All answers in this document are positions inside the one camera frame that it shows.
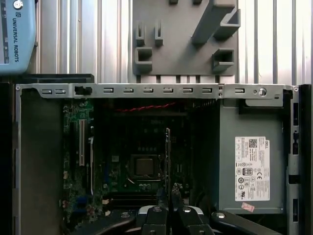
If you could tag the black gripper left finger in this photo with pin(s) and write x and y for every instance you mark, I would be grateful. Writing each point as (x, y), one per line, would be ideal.
(161, 220)

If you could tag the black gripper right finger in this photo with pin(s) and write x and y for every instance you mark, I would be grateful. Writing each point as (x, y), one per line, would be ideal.
(185, 220)

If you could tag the green RAM stick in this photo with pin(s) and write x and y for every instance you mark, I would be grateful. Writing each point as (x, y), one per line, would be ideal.
(168, 159)

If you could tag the silver CPU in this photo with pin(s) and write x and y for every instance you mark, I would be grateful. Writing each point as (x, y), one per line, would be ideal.
(144, 167)

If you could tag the metal CPU socket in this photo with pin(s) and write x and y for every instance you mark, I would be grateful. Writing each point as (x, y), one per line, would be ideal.
(133, 169)

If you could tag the green motherboard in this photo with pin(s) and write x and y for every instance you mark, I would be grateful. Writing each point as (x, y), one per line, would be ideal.
(71, 171)

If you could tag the white expansion slot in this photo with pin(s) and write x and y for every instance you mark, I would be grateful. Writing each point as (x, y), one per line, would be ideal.
(82, 142)

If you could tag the grey power supply unit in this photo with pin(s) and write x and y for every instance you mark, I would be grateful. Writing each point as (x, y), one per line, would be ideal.
(244, 122)

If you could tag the black open PC case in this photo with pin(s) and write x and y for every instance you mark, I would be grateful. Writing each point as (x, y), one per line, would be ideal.
(156, 90)

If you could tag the grey parts rack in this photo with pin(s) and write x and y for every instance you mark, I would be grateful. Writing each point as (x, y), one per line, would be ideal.
(178, 49)

